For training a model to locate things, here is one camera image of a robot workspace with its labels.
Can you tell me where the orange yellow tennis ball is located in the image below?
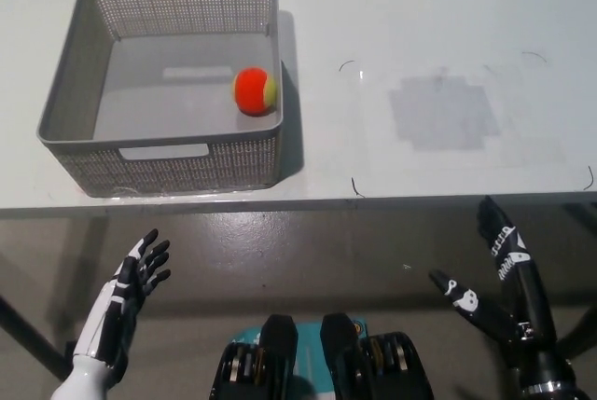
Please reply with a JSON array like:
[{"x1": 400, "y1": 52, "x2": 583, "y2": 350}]
[{"x1": 232, "y1": 66, "x2": 280, "y2": 117}]

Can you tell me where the grey perforated plastic basket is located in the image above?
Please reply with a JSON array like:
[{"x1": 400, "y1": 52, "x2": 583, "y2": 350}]
[{"x1": 35, "y1": 0, "x2": 286, "y2": 200}]

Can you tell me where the grey tape patch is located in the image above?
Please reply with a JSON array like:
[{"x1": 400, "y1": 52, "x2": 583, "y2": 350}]
[{"x1": 387, "y1": 74, "x2": 503, "y2": 153}]

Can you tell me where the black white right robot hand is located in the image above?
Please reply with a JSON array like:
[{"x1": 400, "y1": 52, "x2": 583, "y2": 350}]
[{"x1": 427, "y1": 194, "x2": 568, "y2": 392}]

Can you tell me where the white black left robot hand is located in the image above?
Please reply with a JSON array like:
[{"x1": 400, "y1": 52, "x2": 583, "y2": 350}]
[{"x1": 69, "y1": 228, "x2": 172, "y2": 369}]

